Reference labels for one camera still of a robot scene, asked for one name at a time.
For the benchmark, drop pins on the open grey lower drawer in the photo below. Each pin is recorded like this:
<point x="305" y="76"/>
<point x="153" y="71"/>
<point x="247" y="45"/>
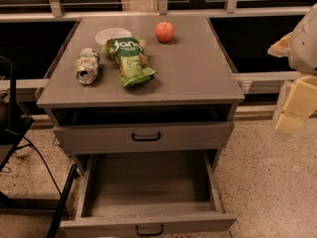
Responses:
<point x="121" y="191"/>

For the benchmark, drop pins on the red apple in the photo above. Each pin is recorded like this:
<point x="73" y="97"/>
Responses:
<point x="164" y="31"/>

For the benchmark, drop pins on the crushed silver soda can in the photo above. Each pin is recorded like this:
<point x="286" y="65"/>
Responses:
<point x="87" y="66"/>

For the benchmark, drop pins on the black drawer handle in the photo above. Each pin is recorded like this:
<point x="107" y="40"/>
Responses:
<point x="143" y="232"/>
<point x="146" y="138"/>

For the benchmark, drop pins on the grey drawer cabinet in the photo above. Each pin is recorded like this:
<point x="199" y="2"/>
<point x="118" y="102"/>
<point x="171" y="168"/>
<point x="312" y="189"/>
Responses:
<point x="193" y="83"/>

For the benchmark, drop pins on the black lower drawer handle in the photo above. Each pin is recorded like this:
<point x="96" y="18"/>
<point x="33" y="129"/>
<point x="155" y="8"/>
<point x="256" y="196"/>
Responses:
<point x="143" y="232"/>

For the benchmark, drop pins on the white bowl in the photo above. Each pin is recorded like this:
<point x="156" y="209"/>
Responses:
<point x="111" y="33"/>

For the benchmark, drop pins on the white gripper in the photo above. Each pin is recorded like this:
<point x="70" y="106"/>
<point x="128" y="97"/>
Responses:
<point x="304" y="49"/>

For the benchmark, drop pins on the black upper drawer handle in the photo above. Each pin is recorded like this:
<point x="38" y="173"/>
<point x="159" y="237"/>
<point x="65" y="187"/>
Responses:
<point x="146" y="138"/>

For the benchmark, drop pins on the green rice chip bag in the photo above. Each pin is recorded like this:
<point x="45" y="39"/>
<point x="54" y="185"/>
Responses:
<point x="129" y="55"/>

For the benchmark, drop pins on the metal window railing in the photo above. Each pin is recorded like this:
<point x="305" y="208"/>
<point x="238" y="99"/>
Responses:
<point x="41" y="10"/>

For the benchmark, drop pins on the grey upper drawer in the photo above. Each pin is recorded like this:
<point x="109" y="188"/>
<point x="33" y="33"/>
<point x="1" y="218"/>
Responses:
<point x="103" y="139"/>

